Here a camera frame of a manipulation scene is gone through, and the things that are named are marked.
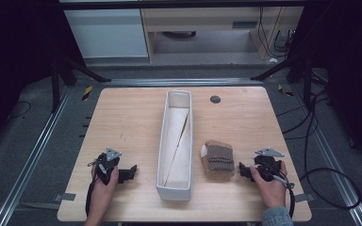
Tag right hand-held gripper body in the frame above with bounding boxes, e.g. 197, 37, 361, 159
253, 147, 286, 183

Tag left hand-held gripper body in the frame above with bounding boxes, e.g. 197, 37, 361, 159
94, 147, 123, 186

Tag person's left hand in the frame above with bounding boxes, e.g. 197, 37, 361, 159
90, 163, 120, 205

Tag person's right hand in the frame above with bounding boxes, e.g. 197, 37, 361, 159
249, 160, 288, 209

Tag grey tape piece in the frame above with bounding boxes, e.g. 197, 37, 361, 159
294, 192, 316, 203
53, 192, 77, 202

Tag long white storage box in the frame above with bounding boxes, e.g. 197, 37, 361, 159
156, 89, 194, 202

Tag yellow and black tape strip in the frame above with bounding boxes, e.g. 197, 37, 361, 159
81, 85, 94, 102
277, 83, 295, 97

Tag black metal stand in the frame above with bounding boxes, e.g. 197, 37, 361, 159
250, 46, 329, 111
50, 46, 113, 115

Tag white cabinet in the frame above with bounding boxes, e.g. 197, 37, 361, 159
63, 8, 150, 59

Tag light wooden desk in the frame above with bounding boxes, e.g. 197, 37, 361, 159
140, 6, 305, 62

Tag left hand-held gripper cable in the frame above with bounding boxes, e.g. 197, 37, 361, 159
85, 159, 107, 218

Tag hand-held gripper cable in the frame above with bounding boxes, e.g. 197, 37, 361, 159
265, 163, 297, 219
85, 159, 107, 218

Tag right hand-held gripper cable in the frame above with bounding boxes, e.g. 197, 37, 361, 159
265, 163, 297, 219

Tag black looped floor cable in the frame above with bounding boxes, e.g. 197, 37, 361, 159
276, 90, 362, 211

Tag silver floor rail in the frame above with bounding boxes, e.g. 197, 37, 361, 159
290, 83, 362, 226
0, 85, 74, 226
103, 77, 264, 88

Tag thin black floor cable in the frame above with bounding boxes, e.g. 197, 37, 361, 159
5, 100, 33, 122

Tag black cables under desk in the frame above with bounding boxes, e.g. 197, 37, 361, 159
256, 6, 296, 59

